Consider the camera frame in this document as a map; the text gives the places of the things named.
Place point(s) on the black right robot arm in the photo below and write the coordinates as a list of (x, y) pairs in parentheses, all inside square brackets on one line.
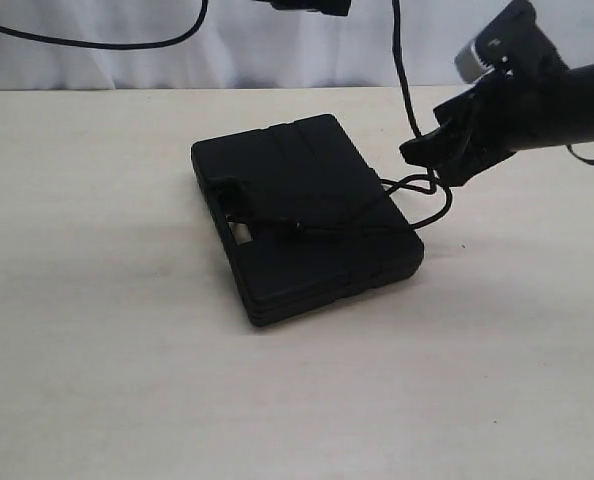
[(565, 108)]

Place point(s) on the white backdrop curtain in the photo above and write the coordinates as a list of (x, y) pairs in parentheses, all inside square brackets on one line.
[(248, 44)]

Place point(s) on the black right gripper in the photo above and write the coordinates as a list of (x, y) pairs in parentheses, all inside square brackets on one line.
[(477, 129)]

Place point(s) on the black plastic carry case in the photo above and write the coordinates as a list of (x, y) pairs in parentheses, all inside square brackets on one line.
[(301, 217)]

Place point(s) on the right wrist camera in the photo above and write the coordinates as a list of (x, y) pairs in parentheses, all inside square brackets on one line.
[(511, 43)]

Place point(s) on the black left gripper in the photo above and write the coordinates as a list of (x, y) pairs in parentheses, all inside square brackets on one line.
[(325, 7)]

